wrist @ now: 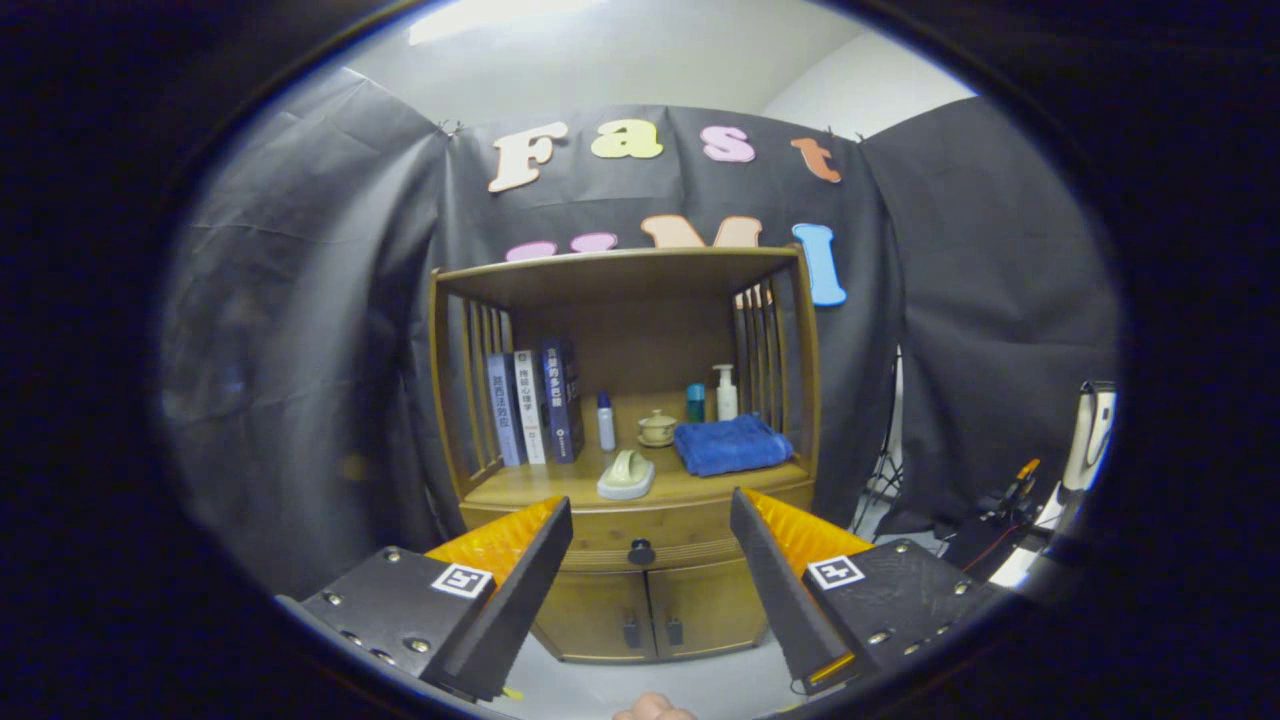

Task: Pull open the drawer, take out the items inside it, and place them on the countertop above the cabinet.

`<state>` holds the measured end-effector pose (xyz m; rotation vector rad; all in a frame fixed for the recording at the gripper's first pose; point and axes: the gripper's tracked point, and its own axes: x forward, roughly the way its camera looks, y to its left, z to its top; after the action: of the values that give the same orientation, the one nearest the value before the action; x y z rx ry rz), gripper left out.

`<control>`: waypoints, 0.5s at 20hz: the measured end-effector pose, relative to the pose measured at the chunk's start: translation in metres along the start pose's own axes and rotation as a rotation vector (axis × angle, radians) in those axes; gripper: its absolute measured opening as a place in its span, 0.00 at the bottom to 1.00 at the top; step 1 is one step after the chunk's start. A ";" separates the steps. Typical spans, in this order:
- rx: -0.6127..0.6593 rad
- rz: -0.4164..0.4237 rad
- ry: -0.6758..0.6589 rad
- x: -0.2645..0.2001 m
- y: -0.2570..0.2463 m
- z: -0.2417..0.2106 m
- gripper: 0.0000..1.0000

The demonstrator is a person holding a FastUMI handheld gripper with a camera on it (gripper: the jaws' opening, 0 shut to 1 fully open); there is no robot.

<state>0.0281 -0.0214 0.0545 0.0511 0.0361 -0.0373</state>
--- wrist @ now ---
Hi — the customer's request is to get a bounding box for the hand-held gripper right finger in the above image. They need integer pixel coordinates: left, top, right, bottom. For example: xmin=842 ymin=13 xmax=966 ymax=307
xmin=728 ymin=487 xmax=1001 ymax=698

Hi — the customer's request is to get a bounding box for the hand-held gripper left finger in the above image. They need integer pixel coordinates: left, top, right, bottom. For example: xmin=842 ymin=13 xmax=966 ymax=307
xmin=275 ymin=496 xmax=575 ymax=703

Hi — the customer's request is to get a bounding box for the wooden drawer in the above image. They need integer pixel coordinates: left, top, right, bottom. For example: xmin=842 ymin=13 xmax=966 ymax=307
xmin=458 ymin=480 xmax=816 ymax=573

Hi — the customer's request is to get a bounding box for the green and white brush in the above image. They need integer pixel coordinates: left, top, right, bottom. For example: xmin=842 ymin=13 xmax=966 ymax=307
xmin=596 ymin=449 xmax=657 ymax=501

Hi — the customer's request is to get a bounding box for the wooden cabinet door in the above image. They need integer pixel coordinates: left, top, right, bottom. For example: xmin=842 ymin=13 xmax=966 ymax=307
xmin=648 ymin=560 xmax=769 ymax=659
xmin=530 ymin=570 xmax=656 ymax=663

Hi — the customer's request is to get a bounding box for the wooden countertop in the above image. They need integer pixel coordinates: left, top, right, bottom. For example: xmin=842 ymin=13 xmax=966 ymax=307
xmin=462 ymin=390 xmax=813 ymax=511

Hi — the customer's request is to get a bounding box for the wooden cabinet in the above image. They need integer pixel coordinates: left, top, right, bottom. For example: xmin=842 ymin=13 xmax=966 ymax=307
xmin=428 ymin=246 xmax=823 ymax=665

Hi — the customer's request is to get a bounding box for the blue folded towel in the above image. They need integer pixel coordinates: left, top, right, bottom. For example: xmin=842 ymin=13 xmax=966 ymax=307
xmin=673 ymin=413 xmax=796 ymax=478

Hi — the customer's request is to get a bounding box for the black tripod stand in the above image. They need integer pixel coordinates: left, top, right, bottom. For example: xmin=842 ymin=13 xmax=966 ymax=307
xmin=850 ymin=350 xmax=906 ymax=536

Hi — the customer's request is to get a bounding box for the light blue book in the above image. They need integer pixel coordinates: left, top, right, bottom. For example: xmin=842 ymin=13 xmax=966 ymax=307
xmin=486 ymin=352 xmax=524 ymax=468

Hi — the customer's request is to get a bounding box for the white book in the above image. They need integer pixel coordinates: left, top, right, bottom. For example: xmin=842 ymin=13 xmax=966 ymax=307
xmin=513 ymin=349 xmax=548 ymax=466

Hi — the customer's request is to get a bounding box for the dark blue book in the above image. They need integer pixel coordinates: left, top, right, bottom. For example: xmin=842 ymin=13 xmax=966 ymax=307
xmin=540 ymin=337 xmax=585 ymax=465

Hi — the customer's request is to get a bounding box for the black device orange tip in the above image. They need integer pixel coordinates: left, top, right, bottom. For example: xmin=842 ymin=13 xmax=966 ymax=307
xmin=940 ymin=458 xmax=1076 ymax=586

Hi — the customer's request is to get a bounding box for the black backdrop cloth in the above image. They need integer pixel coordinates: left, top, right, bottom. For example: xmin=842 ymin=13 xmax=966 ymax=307
xmin=160 ymin=65 xmax=1121 ymax=601

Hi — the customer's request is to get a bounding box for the white curved stand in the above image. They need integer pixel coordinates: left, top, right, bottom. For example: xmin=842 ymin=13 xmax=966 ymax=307
xmin=1060 ymin=380 xmax=1118 ymax=493

